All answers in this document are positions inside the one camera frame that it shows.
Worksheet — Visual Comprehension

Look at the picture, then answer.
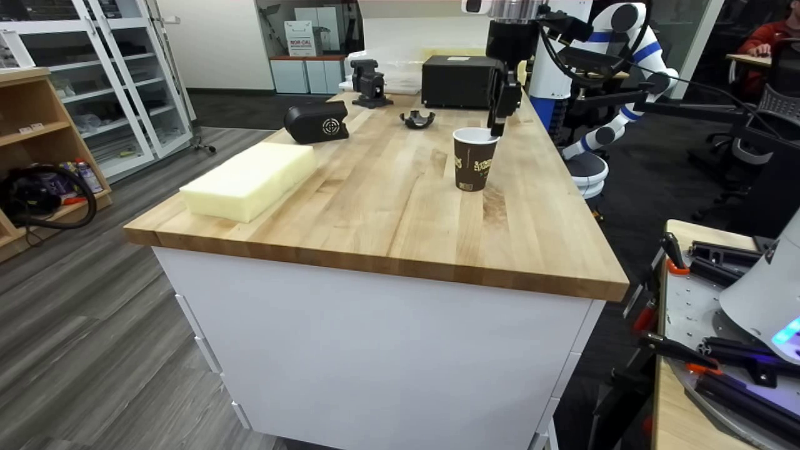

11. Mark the wooden shelf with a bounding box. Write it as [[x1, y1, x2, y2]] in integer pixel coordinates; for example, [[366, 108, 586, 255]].
[[0, 66, 114, 264]]

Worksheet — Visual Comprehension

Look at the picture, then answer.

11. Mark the black box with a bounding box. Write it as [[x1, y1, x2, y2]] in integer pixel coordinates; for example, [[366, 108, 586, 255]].
[[421, 54, 498, 110]]

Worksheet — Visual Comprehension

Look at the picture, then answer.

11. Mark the black aluminium rail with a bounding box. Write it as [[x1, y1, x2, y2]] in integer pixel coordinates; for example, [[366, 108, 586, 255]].
[[692, 371, 800, 446], [687, 240, 764, 289], [696, 336, 800, 389]]

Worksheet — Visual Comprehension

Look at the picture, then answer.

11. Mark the white glass door cabinet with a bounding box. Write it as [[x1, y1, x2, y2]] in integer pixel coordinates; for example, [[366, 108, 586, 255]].
[[0, 0, 196, 183]]

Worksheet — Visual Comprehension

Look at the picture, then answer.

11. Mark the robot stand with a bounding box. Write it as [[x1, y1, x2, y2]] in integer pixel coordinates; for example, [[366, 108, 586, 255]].
[[587, 218, 800, 450]]

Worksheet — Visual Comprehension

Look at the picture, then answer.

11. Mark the white low cabinet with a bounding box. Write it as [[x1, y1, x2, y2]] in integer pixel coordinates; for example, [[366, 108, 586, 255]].
[[269, 54, 347, 96]]

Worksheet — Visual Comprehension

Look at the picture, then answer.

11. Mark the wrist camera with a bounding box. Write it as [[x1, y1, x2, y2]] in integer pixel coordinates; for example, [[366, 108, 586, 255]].
[[539, 7, 594, 44]]

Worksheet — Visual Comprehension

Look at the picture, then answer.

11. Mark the office chair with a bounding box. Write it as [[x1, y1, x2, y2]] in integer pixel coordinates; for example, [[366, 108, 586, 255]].
[[705, 37, 800, 207]]

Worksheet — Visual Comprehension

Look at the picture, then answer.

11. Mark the small black curved holder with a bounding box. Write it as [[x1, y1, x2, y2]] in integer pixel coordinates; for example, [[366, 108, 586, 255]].
[[399, 109, 437, 131]]

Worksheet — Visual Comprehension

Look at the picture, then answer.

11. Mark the white and blue robot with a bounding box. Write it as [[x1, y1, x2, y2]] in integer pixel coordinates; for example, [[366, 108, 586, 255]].
[[529, 0, 681, 201]]

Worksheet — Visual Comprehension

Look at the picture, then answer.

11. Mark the black device with target print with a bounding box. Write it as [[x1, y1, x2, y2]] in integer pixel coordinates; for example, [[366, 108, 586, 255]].
[[283, 101, 350, 146]]

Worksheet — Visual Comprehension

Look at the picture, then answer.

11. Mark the black and orange clamp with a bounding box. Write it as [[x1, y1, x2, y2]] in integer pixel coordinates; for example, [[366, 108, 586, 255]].
[[637, 331, 721, 376], [660, 232, 691, 276]]

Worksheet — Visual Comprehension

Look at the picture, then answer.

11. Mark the black bench vise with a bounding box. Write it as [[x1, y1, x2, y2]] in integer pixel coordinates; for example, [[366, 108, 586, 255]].
[[349, 58, 395, 110]]

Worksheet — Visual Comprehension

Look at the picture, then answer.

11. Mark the white and red sign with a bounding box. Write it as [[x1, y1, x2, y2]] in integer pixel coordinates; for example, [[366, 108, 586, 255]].
[[284, 20, 316, 58]]

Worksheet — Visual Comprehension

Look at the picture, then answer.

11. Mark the black vacuum with hose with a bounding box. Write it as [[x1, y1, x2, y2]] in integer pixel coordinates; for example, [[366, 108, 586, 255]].
[[0, 163, 98, 232]]

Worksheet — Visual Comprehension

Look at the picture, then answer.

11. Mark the brown paper coffee cup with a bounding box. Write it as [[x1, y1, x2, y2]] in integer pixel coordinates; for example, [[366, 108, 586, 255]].
[[452, 127, 500, 193]]

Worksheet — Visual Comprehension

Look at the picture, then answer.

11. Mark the wooden desk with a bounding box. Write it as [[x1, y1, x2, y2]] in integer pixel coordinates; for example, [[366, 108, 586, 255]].
[[726, 52, 773, 70]]

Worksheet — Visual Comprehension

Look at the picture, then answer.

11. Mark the person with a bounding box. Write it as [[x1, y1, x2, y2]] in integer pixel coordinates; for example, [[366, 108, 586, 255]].
[[736, 0, 800, 96]]

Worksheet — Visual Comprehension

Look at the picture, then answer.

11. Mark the pale yellow foam block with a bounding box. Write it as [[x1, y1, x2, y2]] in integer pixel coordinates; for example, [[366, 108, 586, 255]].
[[179, 141, 318, 224]]

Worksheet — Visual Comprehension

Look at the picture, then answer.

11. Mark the spray can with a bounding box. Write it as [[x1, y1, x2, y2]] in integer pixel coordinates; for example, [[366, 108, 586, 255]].
[[74, 159, 104, 195]]

